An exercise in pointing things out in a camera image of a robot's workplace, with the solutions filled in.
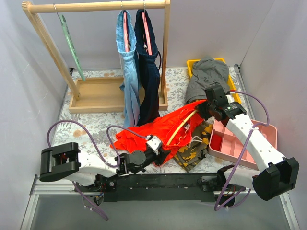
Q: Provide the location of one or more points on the pink hanger under blue shorts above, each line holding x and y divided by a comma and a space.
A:
125, 32

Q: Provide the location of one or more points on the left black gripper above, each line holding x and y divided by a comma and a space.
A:
162, 152

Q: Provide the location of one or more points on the camouflage shorts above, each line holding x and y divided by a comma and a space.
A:
190, 155

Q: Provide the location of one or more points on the red cloth in organizer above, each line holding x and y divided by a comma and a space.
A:
216, 142

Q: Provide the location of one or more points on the pink divided organizer tray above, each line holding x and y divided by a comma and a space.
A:
231, 147

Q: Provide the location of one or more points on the yellow plastic hanger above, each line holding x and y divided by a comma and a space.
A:
181, 125

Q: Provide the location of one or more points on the light blue shorts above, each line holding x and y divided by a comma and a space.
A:
131, 84

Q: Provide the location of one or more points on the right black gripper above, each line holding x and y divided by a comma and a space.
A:
201, 111

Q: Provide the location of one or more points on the orange mesh shorts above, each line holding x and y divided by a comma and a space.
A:
163, 127

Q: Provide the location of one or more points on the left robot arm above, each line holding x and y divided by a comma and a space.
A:
68, 162

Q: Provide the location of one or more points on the pink hanger under navy shorts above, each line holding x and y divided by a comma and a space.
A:
146, 36

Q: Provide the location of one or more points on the green plastic hanger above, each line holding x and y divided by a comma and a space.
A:
70, 45

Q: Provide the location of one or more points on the grey shorts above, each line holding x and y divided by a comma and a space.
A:
206, 73

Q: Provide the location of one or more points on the wooden clothes rack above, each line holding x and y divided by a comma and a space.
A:
97, 95

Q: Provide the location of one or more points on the navy blue shorts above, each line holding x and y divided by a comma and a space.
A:
149, 72

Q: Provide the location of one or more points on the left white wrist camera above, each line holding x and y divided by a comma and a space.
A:
154, 143

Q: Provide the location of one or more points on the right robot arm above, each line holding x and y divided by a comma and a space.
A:
276, 173

